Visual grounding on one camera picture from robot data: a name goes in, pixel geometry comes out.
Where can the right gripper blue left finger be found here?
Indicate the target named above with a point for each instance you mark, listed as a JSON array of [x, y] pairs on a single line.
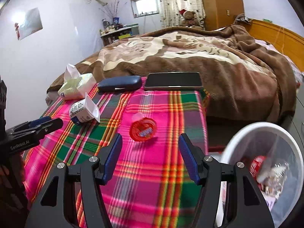
[[109, 157]]

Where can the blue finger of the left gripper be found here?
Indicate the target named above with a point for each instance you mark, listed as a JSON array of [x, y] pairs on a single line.
[[39, 121], [49, 126]]

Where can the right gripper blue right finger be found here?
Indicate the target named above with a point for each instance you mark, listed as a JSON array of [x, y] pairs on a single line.
[[191, 158]]

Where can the clear plastic bottle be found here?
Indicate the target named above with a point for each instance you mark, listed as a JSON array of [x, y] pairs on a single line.
[[270, 175]]

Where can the white trash bin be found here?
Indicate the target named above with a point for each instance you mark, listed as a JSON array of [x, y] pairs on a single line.
[[274, 142]]

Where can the person's left hand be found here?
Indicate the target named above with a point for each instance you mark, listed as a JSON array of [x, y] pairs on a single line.
[[15, 169]]

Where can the pink plaid tablecloth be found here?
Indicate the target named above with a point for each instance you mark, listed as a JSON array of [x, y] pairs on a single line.
[[150, 186]]

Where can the tissue pack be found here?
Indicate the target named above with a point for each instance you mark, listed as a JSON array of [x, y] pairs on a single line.
[[76, 85]]

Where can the dark blue glasses case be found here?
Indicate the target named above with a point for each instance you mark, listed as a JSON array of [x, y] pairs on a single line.
[[120, 84]]

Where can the black tablet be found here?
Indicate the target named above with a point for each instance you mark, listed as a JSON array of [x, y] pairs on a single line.
[[173, 81]]

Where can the brown patterned blanket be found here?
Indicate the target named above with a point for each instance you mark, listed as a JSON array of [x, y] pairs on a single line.
[[245, 80]]

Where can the shelf with items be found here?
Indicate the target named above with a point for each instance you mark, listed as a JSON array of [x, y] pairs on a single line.
[[114, 32]]

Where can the dried branches vase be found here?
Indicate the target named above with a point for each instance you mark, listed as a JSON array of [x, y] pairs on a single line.
[[111, 11]]

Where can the teddy bear santa hat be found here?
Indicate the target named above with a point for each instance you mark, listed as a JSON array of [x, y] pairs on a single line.
[[189, 19]]

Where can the wooden headboard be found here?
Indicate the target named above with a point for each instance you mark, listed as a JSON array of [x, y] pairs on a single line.
[[285, 41]]

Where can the window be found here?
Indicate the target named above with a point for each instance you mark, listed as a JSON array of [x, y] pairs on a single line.
[[142, 8]]

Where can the wooden wardrobe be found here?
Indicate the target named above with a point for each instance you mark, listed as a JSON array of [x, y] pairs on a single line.
[[221, 13]]

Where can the patterned curtain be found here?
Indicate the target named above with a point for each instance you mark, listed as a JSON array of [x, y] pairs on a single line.
[[170, 11]]

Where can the wall poster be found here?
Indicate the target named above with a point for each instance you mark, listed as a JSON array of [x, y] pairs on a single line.
[[27, 23]]

